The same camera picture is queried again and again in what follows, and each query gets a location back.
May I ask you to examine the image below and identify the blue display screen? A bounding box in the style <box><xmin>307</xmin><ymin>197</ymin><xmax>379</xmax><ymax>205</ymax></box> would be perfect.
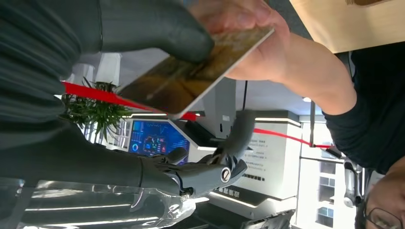
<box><xmin>128</xmin><ymin>120</ymin><xmax>191</xmax><ymax>165</ymax></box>

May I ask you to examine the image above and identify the white display shelf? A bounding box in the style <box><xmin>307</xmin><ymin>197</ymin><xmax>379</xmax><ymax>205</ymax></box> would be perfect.
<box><xmin>297</xmin><ymin>121</ymin><xmax>374</xmax><ymax>229</ymax></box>

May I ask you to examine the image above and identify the black stanchion post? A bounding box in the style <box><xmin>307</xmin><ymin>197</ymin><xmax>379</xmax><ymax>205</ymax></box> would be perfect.
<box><xmin>242</xmin><ymin>80</ymin><xmax>249</xmax><ymax>111</ymax></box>

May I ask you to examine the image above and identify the white exhibit console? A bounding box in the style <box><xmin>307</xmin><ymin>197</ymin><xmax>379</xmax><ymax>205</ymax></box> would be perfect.
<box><xmin>106</xmin><ymin>110</ymin><xmax>301</xmax><ymax>193</ymax></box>

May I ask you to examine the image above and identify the grey stanchion post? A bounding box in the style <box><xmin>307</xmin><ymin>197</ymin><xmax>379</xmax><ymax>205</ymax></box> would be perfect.
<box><xmin>309</xmin><ymin>101</ymin><xmax>317</xmax><ymax>148</ymax></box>

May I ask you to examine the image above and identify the grey kiosk stand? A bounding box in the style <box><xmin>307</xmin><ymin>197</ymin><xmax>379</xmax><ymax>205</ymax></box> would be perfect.
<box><xmin>196</xmin><ymin>77</ymin><xmax>238</xmax><ymax>143</ymax></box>

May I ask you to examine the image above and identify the white planter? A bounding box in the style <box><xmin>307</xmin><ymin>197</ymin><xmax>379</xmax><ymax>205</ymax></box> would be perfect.
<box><xmin>95</xmin><ymin>53</ymin><xmax>122</xmax><ymax>85</ymax></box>

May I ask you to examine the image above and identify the green potted plant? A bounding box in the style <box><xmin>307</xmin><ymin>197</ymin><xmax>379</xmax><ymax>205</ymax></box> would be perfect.
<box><xmin>59</xmin><ymin>77</ymin><xmax>134</xmax><ymax>143</ymax></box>

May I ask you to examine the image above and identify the red barrier belt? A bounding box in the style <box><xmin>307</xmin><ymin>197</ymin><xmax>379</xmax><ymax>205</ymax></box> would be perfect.
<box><xmin>62</xmin><ymin>81</ymin><xmax>198</xmax><ymax>122</ymax></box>
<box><xmin>253</xmin><ymin>128</ymin><xmax>333</xmax><ymax>149</ymax></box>

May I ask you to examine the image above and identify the person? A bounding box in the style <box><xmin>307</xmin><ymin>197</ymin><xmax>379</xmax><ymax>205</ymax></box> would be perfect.
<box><xmin>190</xmin><ymin>0</ymin><xmax>405</xmax><ymax>229</ymax></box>

